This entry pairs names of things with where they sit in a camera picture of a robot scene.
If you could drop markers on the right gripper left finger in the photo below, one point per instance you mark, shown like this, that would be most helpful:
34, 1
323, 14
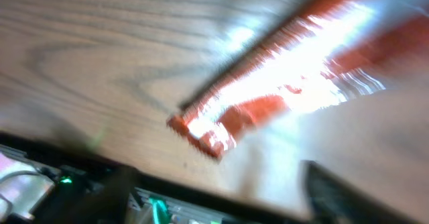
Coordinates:
71, 203

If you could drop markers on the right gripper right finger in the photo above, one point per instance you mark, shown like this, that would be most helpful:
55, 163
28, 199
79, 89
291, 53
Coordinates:
334, 201

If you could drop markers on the red toffee candy bar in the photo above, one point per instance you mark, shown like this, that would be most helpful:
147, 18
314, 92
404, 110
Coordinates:
322, 56

